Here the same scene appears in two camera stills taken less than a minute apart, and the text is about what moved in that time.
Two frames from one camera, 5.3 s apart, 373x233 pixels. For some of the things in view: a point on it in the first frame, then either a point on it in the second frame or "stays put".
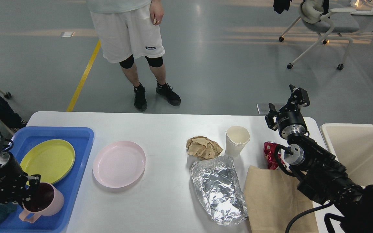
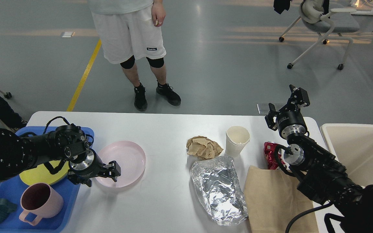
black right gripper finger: [269, 119] stays put
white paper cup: [237, 137] stays put
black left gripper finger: [32, 188] → [112, 170]
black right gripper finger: [299, 96] stays put
